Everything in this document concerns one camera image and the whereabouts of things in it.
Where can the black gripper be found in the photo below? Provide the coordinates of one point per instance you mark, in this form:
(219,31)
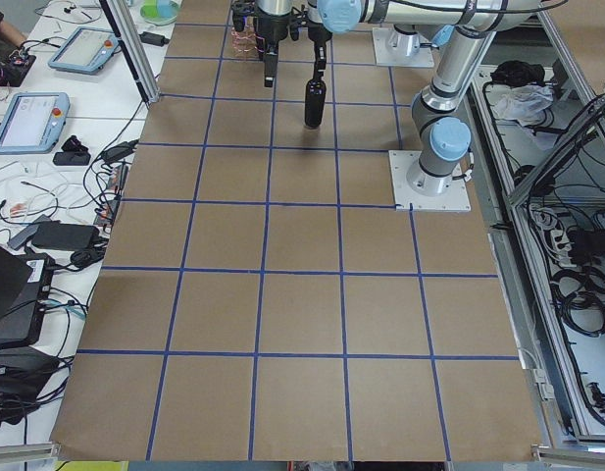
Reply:
(271,30)

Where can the dark wine bottle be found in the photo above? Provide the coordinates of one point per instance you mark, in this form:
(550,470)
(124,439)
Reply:
(315,99)
(259,46)

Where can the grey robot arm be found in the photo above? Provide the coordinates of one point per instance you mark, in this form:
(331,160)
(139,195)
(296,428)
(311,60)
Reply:
(445,139)
(277,7)

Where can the green bowl with blocks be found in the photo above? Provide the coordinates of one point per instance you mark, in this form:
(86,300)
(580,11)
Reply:
(159,12)

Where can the black power adapter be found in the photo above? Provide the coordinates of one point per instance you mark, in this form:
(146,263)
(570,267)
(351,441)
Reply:
(152,38)

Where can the teach pendant far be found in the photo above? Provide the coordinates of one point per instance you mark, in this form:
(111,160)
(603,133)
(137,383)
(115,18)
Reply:
(86,51)

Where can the teach pendant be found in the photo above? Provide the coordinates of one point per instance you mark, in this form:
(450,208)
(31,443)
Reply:
(86,51)
(33,122)

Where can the teach pendant near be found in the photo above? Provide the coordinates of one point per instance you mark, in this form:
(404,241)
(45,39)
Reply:
(33,122)

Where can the black laptop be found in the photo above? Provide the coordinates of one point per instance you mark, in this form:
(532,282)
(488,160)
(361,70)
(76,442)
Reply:
(25,281)

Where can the copper wire wine basket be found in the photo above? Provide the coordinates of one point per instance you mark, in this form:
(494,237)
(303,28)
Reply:
(243,43)

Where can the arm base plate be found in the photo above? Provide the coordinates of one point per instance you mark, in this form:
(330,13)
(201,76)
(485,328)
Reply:
(414,190)
(401,46)

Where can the aluminium frame post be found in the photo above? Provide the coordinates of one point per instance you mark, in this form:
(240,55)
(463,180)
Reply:
(120,20)

